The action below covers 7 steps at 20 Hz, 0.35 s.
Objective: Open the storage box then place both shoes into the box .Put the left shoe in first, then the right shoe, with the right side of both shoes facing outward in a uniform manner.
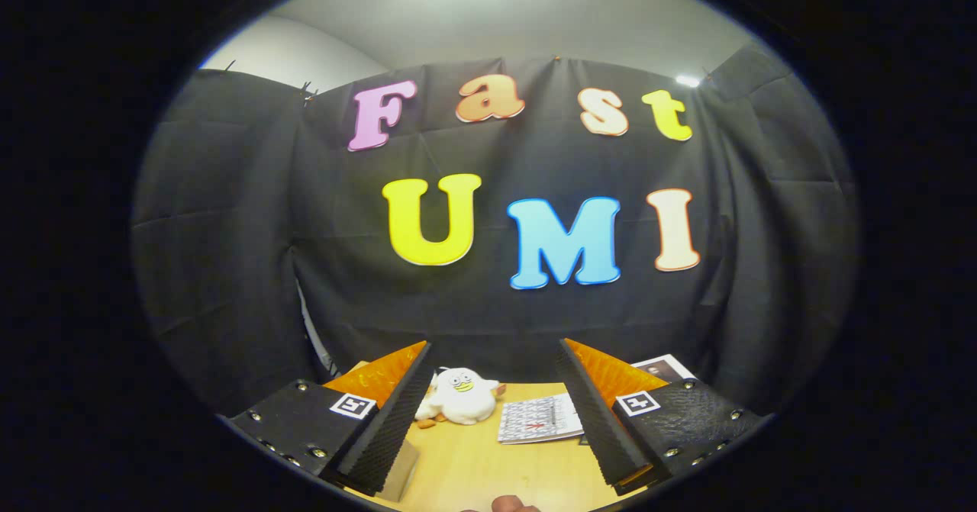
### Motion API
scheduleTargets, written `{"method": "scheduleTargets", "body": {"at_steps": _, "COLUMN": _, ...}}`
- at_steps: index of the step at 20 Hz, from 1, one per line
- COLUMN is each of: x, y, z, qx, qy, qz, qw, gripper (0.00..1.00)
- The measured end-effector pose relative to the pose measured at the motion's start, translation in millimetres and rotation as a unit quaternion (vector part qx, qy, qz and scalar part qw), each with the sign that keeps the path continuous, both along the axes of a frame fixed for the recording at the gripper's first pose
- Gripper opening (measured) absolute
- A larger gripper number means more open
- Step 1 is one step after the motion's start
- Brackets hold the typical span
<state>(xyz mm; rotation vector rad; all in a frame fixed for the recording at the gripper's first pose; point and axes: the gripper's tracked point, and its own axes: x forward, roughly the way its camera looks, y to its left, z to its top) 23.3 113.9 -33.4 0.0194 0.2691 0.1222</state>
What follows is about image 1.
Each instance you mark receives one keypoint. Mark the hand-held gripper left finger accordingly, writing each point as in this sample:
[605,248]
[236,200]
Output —
[389,436]

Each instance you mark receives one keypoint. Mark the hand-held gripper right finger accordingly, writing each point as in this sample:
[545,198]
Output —
[595,428]

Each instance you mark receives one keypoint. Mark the beige fabric storage box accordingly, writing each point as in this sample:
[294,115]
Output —
[403,470]

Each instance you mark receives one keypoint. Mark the grey patterned white book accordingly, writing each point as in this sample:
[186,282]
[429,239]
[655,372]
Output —
[538,419]

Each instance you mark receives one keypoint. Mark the white duck plush toy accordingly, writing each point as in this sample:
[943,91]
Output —
[465,401]

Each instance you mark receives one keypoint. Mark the white book with dark picture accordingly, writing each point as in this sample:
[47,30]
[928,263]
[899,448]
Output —
[664,367]

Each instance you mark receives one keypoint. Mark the small bright ceiling lamp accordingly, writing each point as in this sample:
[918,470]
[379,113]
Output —
[687,81]

